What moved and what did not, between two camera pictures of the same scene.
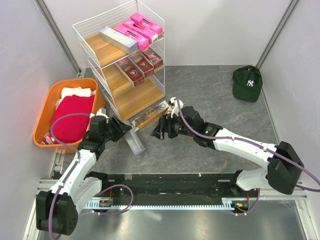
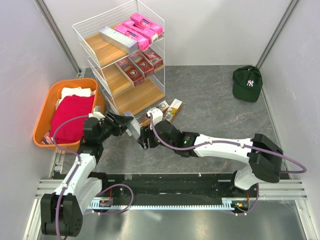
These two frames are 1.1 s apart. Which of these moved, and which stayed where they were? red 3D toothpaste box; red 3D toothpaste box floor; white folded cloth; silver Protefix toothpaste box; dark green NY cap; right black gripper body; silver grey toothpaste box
Moved: silver grey toothpaste box; right black gripper body
Stayed: red 3D toothpaste box; white folded cloth; dark green NY cap; red 3D toothpaste box floor; silver Protefix toothpaste box
